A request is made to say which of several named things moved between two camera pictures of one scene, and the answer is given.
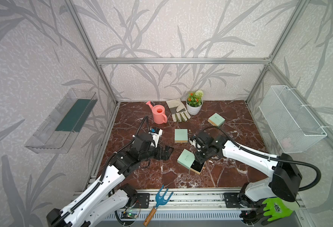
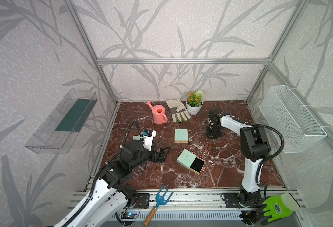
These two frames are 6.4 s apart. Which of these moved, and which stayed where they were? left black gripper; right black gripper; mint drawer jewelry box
Moved: right black gripper
Stayed: mint drawer jewelry box; left black gripper
